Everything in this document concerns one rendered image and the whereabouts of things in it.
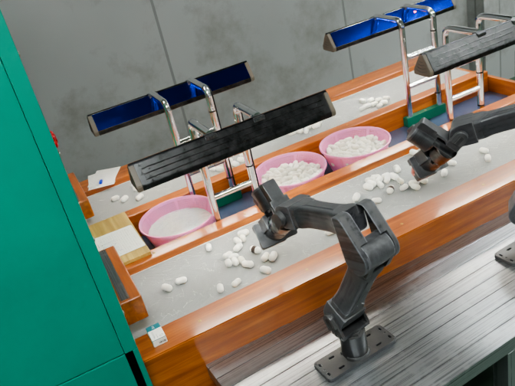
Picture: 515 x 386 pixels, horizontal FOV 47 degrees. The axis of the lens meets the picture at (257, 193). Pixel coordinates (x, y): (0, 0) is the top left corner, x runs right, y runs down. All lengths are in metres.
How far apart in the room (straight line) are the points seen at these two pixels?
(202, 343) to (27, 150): 0.65
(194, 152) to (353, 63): 2.52
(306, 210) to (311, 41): 2.61
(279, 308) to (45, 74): 2.03
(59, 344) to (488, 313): 0.99
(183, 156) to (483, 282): 0.85
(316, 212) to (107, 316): 0.50
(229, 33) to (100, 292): 2.42
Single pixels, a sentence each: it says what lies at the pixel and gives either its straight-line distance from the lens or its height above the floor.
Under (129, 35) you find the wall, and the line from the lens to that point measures 3.28.
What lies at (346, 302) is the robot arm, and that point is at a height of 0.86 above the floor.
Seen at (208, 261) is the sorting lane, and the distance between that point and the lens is 1.77.
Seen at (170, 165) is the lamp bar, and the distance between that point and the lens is 1.60.
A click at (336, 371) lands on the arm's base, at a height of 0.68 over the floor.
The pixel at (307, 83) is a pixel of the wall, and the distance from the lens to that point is 3.82.
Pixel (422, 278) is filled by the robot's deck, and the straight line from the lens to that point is 1.67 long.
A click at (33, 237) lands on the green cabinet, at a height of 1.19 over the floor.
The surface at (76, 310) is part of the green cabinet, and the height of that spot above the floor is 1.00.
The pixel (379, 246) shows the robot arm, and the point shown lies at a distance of 1.15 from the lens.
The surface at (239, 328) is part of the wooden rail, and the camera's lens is 1.52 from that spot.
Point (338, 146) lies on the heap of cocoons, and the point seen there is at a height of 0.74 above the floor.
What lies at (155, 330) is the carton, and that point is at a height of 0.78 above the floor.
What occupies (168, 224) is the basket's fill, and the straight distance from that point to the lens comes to 2.05.
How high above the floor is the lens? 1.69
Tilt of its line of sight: 27 degrees down
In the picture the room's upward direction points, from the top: 13 degrees counter-clockwise
